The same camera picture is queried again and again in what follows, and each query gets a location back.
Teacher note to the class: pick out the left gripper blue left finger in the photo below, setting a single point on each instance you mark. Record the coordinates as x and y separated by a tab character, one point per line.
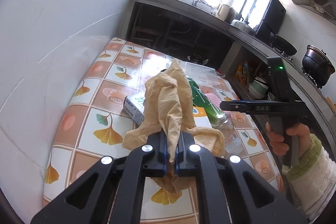
156	156

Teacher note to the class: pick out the blue white toothpaste box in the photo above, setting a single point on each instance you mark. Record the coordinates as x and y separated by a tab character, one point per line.
133	106

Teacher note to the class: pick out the dark cooking pot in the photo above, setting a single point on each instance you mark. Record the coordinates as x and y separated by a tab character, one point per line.
317	66

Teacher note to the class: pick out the clear plastic container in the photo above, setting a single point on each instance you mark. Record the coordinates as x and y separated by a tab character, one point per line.
199	72

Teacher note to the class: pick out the black wok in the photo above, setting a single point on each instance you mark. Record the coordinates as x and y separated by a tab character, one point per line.
282	45

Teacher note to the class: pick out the pink mesh sponge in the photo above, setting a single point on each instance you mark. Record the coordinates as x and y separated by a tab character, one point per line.
215	100

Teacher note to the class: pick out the green glass bottle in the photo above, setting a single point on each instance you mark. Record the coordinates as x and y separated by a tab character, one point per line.
218	119

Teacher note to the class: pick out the beige plastic bag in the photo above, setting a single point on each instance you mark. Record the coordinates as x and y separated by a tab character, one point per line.
168	107

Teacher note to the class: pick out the white jug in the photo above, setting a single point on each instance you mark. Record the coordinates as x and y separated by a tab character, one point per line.
223	11

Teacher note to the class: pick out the steel kitchen counter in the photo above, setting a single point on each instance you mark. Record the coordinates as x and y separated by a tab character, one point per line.
315	100

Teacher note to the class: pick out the black microwave oven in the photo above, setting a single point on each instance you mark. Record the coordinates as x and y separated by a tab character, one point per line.
264	17

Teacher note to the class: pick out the orange white medicine box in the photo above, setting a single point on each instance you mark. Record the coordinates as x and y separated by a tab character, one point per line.
200	117

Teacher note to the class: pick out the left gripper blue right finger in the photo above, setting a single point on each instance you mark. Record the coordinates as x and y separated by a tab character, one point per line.
184	158

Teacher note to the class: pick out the stacked bowls on shelf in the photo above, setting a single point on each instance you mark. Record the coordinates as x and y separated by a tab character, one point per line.
258	88

